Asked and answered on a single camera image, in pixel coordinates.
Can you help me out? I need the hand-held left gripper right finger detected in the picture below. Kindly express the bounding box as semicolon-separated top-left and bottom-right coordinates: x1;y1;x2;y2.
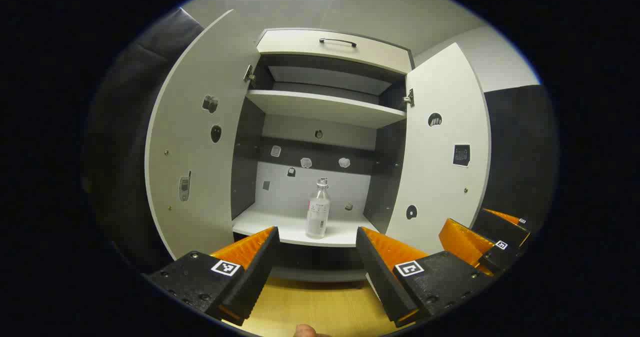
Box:
356;227;496;328

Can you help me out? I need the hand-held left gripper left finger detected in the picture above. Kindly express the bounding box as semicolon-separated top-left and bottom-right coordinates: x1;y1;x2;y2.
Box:
142;226;280;327

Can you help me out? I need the white cabinet door cat sticker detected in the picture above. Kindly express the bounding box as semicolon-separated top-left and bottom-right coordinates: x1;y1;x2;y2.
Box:
385;42;493;255

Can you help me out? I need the clear plastic bottle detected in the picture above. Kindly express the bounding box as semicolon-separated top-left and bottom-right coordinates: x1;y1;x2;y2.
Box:
305;178;331;240

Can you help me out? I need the white cabinet drawer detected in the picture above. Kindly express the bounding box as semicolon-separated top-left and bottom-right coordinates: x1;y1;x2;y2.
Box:
256;28;413;75

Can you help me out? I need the black backdrop cloth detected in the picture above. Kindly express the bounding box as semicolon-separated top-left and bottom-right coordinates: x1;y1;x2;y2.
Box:
82;7;558;273

